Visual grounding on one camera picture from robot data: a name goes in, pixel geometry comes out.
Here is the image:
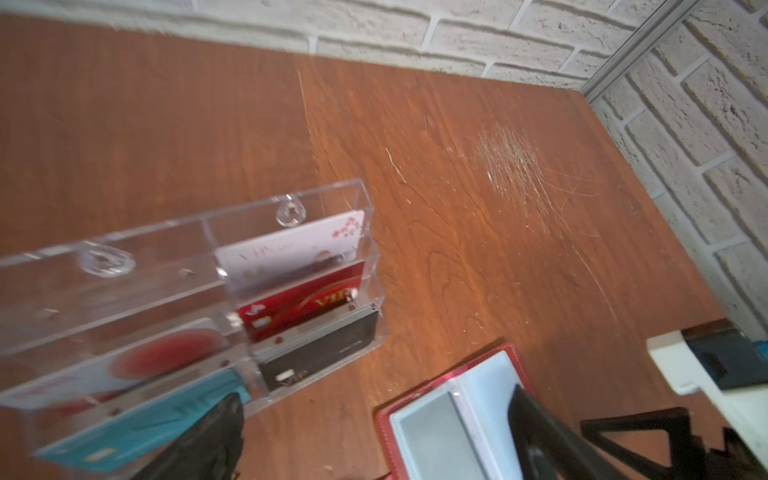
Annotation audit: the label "black cards in organizer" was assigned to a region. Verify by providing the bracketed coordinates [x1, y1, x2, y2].
[255, 304, 380, 392]

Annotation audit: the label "clear acrylic card organizer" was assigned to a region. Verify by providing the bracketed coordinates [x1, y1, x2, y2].
[1, 180, 386, 479]

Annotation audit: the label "white VIP card in organizer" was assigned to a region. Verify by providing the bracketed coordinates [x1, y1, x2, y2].
[215, 210, 365, 288]

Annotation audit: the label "red leather card holder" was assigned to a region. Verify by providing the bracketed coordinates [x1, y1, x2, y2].
[375, 342, 533, 479]

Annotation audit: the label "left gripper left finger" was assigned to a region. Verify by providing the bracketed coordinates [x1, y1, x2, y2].
[132, 393, 245, 480]

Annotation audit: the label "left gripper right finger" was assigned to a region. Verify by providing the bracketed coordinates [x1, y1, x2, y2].
[508, 385, 626, 479]

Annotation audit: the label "red card in organizer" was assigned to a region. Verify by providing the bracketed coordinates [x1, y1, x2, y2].
[236, 260, 366, 343]

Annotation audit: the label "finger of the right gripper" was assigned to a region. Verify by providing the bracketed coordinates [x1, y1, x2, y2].
[580, 407, 705, 479]

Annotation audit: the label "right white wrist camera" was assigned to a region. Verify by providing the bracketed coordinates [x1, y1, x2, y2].
[646, 319, 767, 467]

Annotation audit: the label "white red-dot card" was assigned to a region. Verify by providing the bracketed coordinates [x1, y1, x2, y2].
[1, 318, 228, 414]

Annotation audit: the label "teal card in organizer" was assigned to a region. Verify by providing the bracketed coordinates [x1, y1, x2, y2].
[36, 369, 251, 474]

